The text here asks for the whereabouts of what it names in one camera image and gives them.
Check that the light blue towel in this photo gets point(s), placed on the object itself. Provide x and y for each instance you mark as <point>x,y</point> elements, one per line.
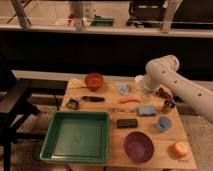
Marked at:
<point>123,89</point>

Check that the small metal cup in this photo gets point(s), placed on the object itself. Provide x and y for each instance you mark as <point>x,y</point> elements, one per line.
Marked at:
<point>168,106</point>

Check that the green plastic tray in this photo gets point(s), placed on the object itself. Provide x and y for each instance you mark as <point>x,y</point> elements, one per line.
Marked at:
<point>77,137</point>

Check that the silver handled utensil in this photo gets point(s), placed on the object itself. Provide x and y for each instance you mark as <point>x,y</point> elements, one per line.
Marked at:
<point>116,110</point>

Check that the black rectangular block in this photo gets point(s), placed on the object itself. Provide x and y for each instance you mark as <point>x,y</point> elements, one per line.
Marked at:
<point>127,123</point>

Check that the dark side bench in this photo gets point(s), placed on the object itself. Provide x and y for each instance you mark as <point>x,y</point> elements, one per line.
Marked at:
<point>14,111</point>

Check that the dark handled knife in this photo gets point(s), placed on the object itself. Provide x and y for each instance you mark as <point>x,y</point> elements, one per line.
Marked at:
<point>93,99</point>

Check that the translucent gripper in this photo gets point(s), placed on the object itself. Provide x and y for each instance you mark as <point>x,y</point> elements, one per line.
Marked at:
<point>146,97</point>

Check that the white plastic cup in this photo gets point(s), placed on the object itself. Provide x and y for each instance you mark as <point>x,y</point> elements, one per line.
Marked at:
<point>138,79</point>

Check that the dark brown pinecone object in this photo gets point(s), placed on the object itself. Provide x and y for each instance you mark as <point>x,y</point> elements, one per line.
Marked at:
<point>163,94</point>

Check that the orange carrot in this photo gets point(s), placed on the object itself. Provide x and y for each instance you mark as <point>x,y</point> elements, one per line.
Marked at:
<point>128,99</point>

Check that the yellow cloth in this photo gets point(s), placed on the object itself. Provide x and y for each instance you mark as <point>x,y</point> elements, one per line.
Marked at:
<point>76,83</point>

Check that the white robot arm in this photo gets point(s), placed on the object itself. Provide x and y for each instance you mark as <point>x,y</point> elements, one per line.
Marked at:
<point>163,71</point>

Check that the red bowl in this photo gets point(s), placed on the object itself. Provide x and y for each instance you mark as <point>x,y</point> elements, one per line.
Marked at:
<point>94,81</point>

